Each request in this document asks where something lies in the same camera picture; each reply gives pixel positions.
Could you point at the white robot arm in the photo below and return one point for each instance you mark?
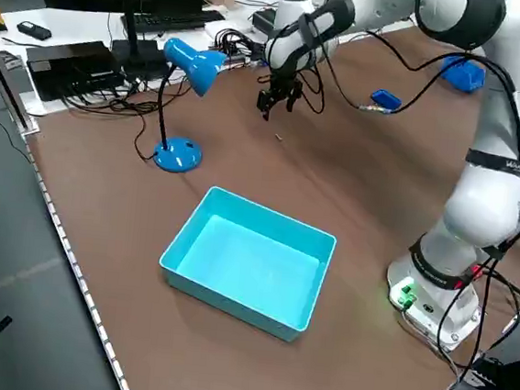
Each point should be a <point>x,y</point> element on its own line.
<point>486,189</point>

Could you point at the teal open plastic box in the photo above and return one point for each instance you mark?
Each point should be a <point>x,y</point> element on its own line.
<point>253,263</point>

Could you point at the black keyboard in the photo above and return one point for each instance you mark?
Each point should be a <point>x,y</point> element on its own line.
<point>175,18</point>

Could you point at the flat black electronics box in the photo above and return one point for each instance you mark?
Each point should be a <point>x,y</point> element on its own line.
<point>74,68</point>

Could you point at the aluminium frame profile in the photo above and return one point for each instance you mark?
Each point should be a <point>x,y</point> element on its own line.
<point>8,83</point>

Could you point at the blue storage box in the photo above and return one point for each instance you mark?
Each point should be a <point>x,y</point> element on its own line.
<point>462,75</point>

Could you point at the person's foot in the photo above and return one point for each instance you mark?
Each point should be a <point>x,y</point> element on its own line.
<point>500,379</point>

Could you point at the blue desk lamp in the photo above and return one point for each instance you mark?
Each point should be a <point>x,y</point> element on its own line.
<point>194,64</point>

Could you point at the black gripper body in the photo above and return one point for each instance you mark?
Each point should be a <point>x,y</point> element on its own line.
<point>285,82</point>

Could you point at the small blue parts tray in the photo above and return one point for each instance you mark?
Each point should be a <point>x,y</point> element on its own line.
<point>385,99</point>

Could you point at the black handset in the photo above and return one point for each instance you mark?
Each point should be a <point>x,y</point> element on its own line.
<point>34,29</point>

